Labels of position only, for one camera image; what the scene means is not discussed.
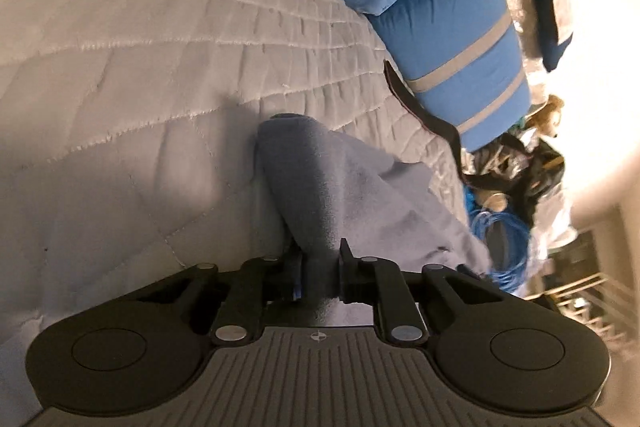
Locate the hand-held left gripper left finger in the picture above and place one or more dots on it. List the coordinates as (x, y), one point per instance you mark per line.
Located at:
(296, 274)

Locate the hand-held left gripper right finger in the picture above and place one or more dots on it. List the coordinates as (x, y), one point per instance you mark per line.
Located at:
(345, 267)

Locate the grey-blue fleece garment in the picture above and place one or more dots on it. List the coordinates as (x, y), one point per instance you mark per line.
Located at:
(340, 187)

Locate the white plastic bag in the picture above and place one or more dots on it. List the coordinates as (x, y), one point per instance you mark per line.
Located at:
(555, 217)

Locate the black bag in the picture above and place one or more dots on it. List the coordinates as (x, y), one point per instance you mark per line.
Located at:
(542, 177)

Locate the brown teddy bear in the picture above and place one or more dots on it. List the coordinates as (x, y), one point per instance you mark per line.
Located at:
(545, 114)

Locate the grey quilted bedspread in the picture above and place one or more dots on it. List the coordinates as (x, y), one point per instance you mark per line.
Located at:
(150, 57)

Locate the beige slatted rack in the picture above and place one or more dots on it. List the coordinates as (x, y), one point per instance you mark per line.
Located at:
(607, 237)

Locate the dark blue folded cloth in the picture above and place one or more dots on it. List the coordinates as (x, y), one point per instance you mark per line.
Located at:
(557, 52)

